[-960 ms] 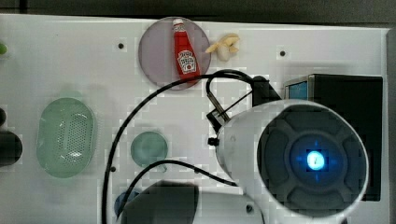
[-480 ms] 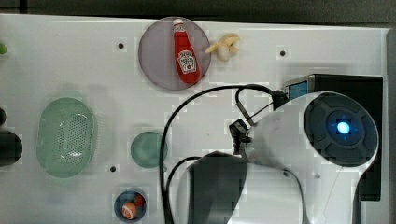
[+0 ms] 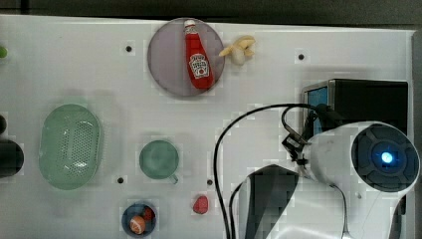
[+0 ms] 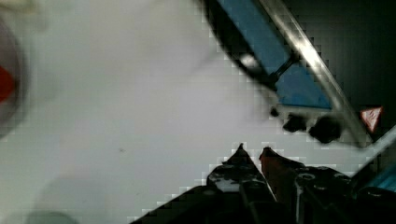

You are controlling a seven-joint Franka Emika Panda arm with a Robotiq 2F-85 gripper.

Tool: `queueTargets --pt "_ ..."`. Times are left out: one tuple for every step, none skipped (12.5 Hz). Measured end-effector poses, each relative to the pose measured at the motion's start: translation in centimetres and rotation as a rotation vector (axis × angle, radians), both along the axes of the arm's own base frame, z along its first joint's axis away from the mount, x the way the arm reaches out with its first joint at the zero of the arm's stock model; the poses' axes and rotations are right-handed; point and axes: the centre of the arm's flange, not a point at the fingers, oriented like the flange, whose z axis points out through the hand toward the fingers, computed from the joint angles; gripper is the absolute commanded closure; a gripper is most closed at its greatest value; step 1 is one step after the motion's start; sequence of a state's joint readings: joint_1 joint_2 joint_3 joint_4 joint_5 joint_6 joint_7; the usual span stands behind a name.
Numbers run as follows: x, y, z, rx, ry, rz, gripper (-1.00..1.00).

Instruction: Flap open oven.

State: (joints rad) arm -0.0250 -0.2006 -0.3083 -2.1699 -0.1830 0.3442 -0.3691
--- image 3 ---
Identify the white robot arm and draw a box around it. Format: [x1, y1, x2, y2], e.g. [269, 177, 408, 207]
[235, 121, 421, 239]

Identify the black toaster oven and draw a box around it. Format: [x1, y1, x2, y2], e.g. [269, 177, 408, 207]
[327, 79, 408, 133]

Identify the red ketchup bottle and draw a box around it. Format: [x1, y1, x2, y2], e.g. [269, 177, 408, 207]
[184, 20, 214, 90]

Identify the grey round plate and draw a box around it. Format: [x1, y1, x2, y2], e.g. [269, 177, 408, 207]
[147, 18, 225, 97]

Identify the peeled toy banana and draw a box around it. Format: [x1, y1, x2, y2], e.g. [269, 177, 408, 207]
[219, 36, 256, 66]

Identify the red toy strawberry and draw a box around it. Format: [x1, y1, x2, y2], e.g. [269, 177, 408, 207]
[193, 195, 209, 214]

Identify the small red toy fruit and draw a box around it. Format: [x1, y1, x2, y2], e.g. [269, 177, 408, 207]
[143, 207, 155, 221]

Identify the small blue bowl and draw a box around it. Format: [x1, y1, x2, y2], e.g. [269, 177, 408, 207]
[120, 202, 158, 239]

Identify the orange toy ball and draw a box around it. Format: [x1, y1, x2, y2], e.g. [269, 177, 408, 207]
[129, 215, 146, 235]

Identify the green perforated basket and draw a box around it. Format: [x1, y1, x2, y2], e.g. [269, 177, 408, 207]
[39, 104, 102, 190]

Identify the green cup with handle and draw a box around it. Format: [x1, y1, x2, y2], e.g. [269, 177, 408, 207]
[139, 139, 179, 184]

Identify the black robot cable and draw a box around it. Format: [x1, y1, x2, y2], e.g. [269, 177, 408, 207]
[213, 103, 319, 239]

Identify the black cylinder mount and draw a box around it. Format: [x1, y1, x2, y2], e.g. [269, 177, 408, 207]
[0, 116, 24, 178]

